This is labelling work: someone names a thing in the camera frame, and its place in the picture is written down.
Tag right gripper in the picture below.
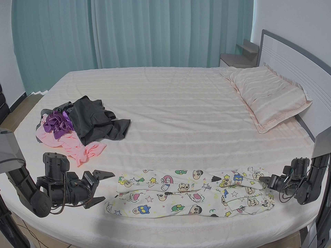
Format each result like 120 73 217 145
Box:
266 174 284 191

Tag grey bedside table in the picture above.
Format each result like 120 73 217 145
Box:
220 39 260 69

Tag blue-green curtain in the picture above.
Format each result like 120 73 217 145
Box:
91 0 256 69
10 0 98 95

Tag white printed pyjama top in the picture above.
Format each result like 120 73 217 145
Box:
105 166 274 218

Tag dark grey chest of drawers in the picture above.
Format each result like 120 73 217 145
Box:
0 83 11 125

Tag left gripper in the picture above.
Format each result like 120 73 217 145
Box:
66 170 115 209

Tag black cable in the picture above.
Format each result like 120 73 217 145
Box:
279 189 298 202
49 202 66 215

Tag grey garment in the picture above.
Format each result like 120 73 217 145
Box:
40 101 75 118

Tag pink garment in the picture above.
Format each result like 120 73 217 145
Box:
36 115 107 167

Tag black garment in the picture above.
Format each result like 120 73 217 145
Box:
69 95 131 146

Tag bed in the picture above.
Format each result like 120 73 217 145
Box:
0 29 331 245

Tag purple satin garment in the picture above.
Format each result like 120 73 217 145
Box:
43 111 74 140

